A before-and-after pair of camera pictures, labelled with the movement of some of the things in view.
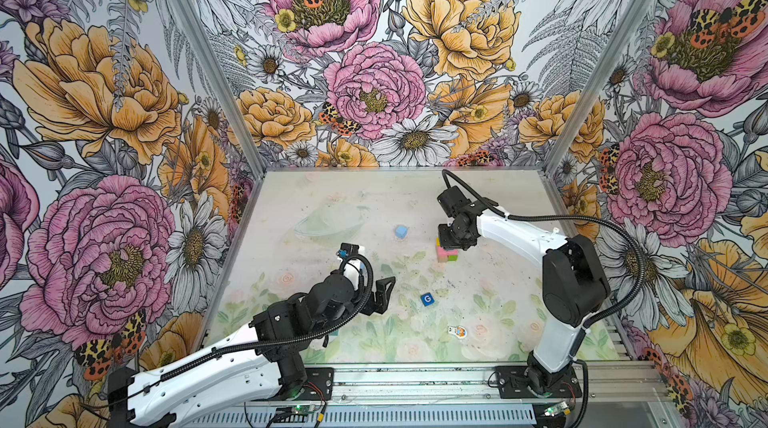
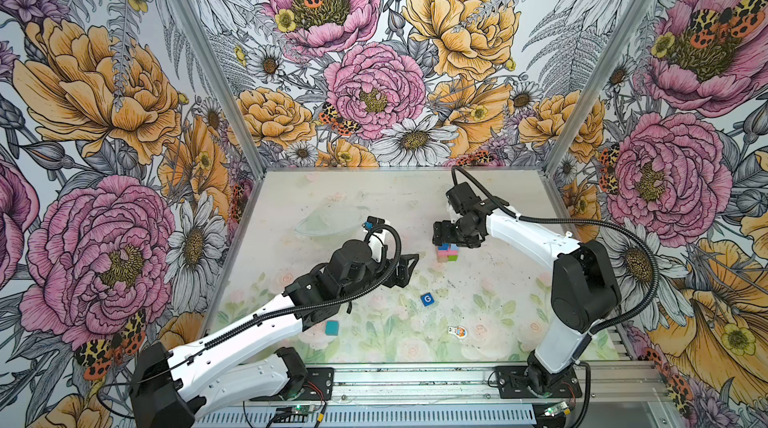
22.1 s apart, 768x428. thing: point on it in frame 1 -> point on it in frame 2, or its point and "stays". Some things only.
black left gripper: x=380 y=297 -> x=403 y=271
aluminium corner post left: x=199 y=37 stays
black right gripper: x=446 y=243 stays
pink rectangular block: x=442 y=252 stays
